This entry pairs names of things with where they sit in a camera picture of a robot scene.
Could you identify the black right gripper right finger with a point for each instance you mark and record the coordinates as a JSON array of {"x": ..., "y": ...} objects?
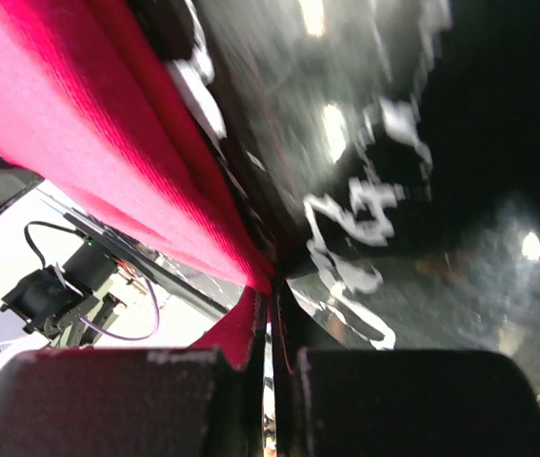
[{"x": 332, "y": 401}]

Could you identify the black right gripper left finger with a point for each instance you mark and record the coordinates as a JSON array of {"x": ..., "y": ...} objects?
[{"x": 204, "y": 400}]

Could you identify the red t shirt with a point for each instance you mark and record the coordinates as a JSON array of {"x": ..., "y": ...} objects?
[{"x": 85, "y": 103}]

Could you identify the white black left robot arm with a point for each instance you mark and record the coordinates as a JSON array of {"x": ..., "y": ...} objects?
[{"x": 60, "y": 306}]

